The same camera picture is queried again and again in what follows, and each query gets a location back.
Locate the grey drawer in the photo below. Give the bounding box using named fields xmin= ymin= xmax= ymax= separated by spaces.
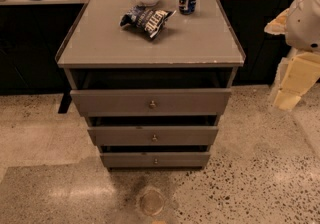
xmin=101 ymin=152 xmax=210 ymax=168
xmin=71 ymin=88 xmax=231 ymax=117
xmin=88 ymin=126 xmax=218 ymax=146

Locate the grey drawer cabinet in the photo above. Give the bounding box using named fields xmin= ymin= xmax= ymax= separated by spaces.
xmin=57 ymin=0 xmax=245 ymax=156

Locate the grey top drawer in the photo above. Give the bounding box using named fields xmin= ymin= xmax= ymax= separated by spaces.
xmin=71 ymin=88 xmax=231 ymax=117

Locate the round floor plate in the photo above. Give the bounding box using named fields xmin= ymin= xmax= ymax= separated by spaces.
xmin=137 ymin=188 xmax=165 ymax=216

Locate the grey middle drawer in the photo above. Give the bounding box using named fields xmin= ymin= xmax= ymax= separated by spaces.
xmin=88 ymin=126 xmax=218 ymax=146

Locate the blue white chip bag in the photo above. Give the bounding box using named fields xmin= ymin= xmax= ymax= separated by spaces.
xmin=120 ymin=5 xmax=175 ymax=39

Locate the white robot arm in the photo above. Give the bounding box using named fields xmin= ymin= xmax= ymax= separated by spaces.
xmin=264 ymin=0 xmax=320 ymax=110

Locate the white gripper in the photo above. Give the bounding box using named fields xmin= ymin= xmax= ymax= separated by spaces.
xmin=264 ymin=9 xmax=320 ymax=110

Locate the grey bottom drawer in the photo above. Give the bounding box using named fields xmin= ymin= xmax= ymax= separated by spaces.
xmin=101 ymin=152 xmax=210 ymax=168

